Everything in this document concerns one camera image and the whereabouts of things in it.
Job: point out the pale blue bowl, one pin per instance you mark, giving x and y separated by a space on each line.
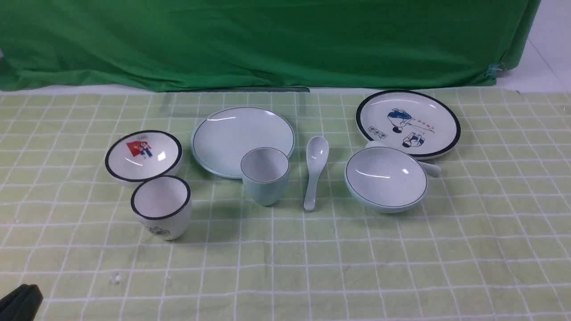
385 180

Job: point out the pale blue plate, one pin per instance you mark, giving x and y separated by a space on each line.
221 140

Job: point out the white bowl black rim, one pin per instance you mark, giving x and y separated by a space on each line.
143 156

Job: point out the pale blue ceramic spoon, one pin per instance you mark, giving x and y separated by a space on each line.
317 153

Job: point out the green backdrop cloth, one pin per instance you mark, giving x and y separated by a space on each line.
180 45

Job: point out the white plate cartoon print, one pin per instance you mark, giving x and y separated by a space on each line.
411 122

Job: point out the white cup black rim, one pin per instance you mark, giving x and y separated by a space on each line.
163 205

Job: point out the light green checkered tablecloth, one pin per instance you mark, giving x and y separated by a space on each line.
489 242

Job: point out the clear clip on backdrop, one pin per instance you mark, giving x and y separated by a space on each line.
494 71

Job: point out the pale blue cup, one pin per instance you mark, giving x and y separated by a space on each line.
264 173

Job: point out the white ceramic spoon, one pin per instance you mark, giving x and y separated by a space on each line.
430 169

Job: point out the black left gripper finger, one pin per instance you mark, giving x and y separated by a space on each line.
21 304

